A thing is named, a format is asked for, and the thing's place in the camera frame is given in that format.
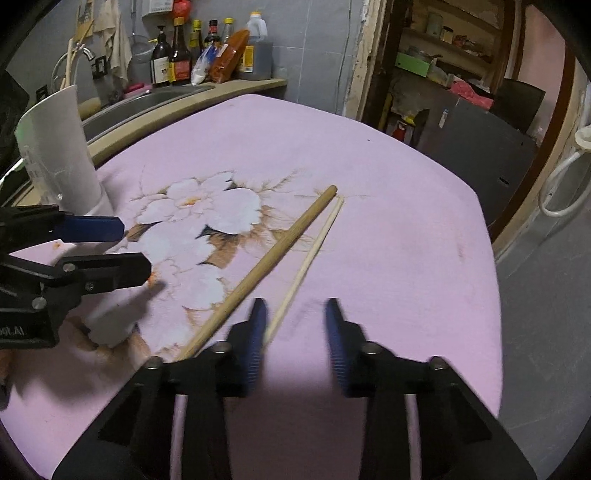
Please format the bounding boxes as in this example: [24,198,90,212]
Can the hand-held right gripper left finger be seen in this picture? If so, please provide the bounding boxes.
[51,299,269,480]

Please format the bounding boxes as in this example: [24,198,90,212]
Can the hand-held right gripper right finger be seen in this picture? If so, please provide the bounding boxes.
[324,298,539,480]

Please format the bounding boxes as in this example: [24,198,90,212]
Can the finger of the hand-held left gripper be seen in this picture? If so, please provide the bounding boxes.
[0,204,126,253]
[0,250,154,297]

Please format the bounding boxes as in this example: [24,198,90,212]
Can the white plastic cup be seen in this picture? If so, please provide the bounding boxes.
[14,84,117,219]

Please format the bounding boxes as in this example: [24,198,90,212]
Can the thick wooden stick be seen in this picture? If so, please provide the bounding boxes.
[177,185,339,362]

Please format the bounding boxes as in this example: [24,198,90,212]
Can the pale wooden chopstick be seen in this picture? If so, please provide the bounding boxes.
[267,198,345,344]

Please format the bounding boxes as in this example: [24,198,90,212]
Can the metal sink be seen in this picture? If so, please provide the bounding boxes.
[82,85,218,141]

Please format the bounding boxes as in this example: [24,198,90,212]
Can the pink floral tablecloth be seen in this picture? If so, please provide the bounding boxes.
[0,95,504,480]

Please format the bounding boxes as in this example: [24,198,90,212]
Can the chrome faucet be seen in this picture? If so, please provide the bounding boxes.
[50,45,97,90]

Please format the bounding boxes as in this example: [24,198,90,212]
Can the metal strainer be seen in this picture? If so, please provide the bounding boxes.
[127,0,156,85]

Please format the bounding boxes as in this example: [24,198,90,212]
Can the dark bottle with white label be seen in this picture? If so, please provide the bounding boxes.
[150,25,175,88]

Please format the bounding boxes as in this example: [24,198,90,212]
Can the hanging dish cloth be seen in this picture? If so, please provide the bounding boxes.
[93,0,133,80]

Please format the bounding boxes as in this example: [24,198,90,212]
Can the white and blue bag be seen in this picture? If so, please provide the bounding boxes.
[189,44,219,86]

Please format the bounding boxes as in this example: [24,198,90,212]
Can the tall red-capped sauce bottle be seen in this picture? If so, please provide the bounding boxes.
[168,0,193,85]

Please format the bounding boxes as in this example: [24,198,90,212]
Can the orange powder packet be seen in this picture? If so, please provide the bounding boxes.
[208,29,251,85]

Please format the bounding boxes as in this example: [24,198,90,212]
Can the black-capped sauce bottle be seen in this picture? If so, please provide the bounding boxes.
[204,19,223,49]

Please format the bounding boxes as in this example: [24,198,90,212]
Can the dark grey cabinet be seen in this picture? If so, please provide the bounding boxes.
[413,97,542,232]

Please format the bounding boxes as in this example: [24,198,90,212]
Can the large plastic jug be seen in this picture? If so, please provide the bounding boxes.
[238,11,274,81]

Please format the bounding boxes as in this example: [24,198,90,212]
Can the pink cloth bundle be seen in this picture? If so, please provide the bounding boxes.
[450,78,495,109]

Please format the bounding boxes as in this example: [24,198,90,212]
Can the green box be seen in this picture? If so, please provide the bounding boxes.
[394,52,434,77]

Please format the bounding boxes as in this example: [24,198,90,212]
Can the black chair back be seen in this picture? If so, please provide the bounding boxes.
[488,78,546,136]

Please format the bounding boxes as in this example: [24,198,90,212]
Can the white hose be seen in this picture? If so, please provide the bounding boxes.
[538,124,591,219]

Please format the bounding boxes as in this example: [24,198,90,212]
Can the wooden door frame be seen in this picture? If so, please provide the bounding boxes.
[344,0,585,245]

